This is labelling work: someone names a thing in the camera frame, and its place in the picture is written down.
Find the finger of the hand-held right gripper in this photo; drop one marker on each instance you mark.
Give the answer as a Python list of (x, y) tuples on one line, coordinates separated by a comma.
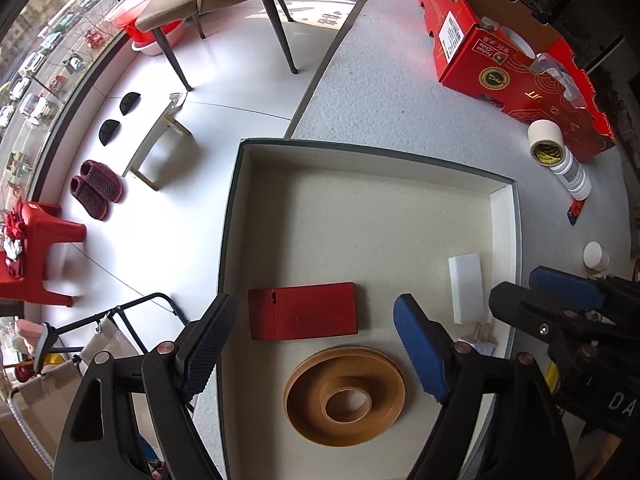
[(515, 305), (565, 285)]

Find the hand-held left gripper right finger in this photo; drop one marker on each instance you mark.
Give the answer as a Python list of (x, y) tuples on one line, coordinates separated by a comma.
[(420, 345)]

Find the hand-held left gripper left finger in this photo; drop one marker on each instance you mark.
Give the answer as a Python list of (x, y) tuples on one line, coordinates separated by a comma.
[(207, 345)]

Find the dark green rimmed tray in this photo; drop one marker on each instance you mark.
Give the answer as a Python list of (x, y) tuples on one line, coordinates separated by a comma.
[(350, 220)]

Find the white pill bottle yellow label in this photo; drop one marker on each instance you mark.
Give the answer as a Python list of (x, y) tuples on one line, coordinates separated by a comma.
[(596, 256)]

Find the white plug adapter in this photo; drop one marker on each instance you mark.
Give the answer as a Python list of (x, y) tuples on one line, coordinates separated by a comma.
[(479, 342)]

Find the white rectangular block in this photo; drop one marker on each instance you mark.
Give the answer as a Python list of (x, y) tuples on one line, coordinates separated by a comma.
[(466, 285)]

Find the red lighter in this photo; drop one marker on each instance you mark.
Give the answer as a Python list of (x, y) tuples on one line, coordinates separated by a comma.
[(576, 211)]

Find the black folding cart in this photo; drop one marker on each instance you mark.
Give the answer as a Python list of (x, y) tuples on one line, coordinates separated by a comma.
[(127, 320)]

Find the red flat box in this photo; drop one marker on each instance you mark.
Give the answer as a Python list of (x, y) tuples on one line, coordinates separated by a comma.
[(305, 310)]

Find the white bottle grey label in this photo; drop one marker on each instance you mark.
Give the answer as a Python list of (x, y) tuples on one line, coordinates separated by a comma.
[(572, 177)]

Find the small white tape roll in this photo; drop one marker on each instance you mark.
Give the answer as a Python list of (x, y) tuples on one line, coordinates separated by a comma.
[(545, 132)]

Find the dark red slipper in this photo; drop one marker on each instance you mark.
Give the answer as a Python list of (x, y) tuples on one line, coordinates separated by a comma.
[(102, 180), (89, 199)]

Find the red plastic stool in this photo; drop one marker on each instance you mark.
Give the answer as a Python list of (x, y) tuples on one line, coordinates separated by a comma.
[(45, 225)]

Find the small white stool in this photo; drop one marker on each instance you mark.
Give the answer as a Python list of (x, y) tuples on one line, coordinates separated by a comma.
[(155, 140)]

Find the clear plastic container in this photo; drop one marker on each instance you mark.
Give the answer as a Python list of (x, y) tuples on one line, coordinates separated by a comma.
[(555, 72)]

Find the black slipper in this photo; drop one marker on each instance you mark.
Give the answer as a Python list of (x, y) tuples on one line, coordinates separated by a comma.
[(130, 103), (108, 132)]

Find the white roll in cardboard box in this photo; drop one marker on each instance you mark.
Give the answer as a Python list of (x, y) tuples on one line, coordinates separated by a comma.
[(515, 40)]

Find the red cardboard box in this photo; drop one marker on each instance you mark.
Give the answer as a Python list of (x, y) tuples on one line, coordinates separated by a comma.
[(460, 35)]

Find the red plastic basin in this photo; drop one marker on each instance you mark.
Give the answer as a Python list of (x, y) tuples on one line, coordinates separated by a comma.
[(135, 5)]

